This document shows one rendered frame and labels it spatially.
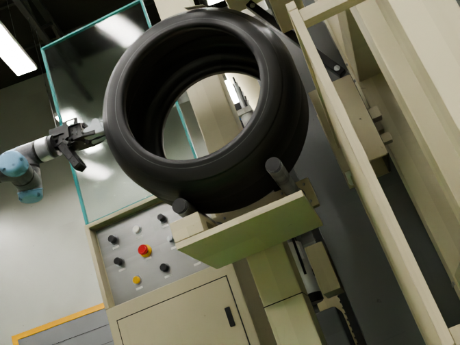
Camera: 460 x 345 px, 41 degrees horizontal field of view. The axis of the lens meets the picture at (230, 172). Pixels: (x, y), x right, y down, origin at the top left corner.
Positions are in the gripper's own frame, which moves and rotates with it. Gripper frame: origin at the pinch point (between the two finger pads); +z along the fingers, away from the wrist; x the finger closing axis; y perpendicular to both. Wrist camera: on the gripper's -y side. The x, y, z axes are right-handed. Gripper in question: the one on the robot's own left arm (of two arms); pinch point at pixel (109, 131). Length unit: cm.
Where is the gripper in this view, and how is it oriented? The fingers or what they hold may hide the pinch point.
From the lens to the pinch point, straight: 194.6
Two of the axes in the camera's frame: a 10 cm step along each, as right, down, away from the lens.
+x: 2.8, 2.9, 9.2
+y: -2.3, -9.1, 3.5
